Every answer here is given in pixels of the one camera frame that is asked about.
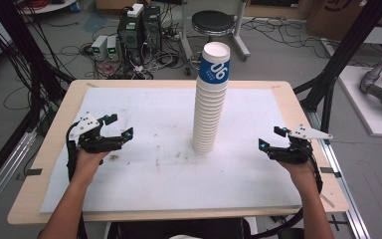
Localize black computer tower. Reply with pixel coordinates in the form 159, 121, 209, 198
116, 14, 144, 66
141, 5, 163, 53

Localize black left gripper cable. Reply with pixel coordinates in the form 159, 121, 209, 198
65, 124, 81, 183

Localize black round stool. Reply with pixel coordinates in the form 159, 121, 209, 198
191, 9, 237, 38
178, 0, 252, 77

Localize white box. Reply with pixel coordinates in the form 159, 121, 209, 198
126, 3, 145, 19

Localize person's right hand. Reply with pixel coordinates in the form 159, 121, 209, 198
276, 158, 317, 184

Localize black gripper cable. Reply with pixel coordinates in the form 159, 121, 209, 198
250, 142, 324, 239
65, 124, 81, 183

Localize person's dark clothing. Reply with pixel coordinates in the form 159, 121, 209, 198
106, 217, 253, 239

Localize black tape strip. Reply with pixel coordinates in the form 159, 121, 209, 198
15, 167, 44, 182
319, 166, 343, 179

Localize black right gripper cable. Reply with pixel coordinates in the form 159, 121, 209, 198
250, 142, 324, 239

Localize stack of white paper cups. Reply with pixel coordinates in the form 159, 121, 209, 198
191, 41, 232, 155

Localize brown cardboard box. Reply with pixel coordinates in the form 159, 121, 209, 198
305, 0, 374, 42

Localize white floor board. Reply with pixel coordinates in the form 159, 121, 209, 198
337, 65, 382, 139

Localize tangle of floor cables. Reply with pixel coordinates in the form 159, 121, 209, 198
79, 19, 200, 81

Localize aluminium rail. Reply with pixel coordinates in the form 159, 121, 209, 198
0, 128, 38, 222
305, 109, 372, 239

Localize grey power supply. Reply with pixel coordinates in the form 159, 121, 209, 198
91, 34, 109, 62
106, 35, 119, 62

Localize white foam mat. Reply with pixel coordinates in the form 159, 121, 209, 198
39, 86, 303, 214

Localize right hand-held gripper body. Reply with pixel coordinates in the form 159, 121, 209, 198
267, 123, 333, 164

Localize black frame post with cables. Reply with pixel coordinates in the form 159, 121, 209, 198
0, 0, 76, 137

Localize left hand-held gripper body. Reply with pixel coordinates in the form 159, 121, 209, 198
68, 112, 124, 154

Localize red cable coil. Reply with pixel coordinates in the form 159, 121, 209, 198
25, 0, 50, 10

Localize person's left hand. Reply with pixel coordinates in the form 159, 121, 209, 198
72, 147, 112, 181

